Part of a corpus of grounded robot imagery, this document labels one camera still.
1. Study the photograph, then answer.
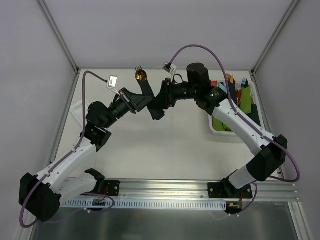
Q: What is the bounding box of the dark navy paper napkin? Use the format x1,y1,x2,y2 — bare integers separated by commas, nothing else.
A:
137,80,165,121

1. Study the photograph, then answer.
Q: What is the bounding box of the iridescent rainbow fork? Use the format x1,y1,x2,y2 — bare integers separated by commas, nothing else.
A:
135,65,143,72

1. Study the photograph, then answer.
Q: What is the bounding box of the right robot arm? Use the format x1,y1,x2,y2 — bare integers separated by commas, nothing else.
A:
149,63,288,198

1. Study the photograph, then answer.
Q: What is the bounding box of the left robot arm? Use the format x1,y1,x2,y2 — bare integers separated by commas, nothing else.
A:
19,88,154,222

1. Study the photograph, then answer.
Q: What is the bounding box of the light blue napkin roll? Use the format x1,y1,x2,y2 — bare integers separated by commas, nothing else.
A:
218,82,228,93

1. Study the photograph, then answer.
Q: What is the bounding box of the dark navy napkin roll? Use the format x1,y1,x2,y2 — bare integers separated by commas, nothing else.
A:
228,81,237,104

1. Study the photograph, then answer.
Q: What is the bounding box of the tall green napkin roll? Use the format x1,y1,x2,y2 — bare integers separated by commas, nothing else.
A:
240,86,252,114

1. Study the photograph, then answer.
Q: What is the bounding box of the middle green napkin roll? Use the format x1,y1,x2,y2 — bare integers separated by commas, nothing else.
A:
222,123,232,132

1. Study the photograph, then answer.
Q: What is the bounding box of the black napkin roll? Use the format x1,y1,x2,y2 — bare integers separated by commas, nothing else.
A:
247,104,261,126

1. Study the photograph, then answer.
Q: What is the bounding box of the large white storage bin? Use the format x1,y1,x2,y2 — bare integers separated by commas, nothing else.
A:
209,78,264,137

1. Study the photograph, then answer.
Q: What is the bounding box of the blue fork in bin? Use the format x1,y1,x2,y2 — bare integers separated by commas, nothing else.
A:
241,77,249,88

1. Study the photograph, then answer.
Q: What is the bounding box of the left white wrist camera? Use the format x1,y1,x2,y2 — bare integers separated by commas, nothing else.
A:
107,75,118,91

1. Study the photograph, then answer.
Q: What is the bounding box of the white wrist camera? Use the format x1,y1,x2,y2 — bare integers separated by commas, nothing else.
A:
162,62,177,75
107,75,118,91

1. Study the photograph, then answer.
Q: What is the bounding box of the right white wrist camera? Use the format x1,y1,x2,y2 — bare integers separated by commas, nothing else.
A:
162,62,177,75

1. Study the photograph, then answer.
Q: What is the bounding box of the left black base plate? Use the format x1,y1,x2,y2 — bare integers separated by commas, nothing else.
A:
100,180,121,197

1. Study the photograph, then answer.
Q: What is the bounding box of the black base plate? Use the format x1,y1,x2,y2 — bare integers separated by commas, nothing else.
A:
207,182,253,199
100,180,121,197

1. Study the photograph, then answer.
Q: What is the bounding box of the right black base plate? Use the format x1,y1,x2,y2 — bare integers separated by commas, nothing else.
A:
207,182,253,199

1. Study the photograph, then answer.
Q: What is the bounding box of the white slotted cable duct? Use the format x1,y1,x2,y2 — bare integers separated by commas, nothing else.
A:
62,197,227,211

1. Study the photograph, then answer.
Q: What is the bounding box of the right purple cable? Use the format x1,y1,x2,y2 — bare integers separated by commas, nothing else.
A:
166,44,301,216

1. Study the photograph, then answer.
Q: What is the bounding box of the purple cable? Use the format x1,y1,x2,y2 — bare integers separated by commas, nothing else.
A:
19,71,116,230
166,44,301,216

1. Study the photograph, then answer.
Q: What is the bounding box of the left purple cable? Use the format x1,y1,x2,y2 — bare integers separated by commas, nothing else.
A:
19,71,116,230

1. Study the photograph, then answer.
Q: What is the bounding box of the aluminium mounting rail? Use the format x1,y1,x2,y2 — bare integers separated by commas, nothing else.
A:
115,179,301,202

